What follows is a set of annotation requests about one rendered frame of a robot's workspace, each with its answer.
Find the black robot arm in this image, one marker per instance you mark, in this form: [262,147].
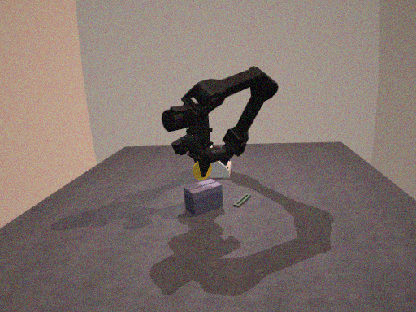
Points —
[210,94]

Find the gold coin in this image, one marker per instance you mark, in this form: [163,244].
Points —
[197,173]

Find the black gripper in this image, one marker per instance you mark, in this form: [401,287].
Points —
[205,155]

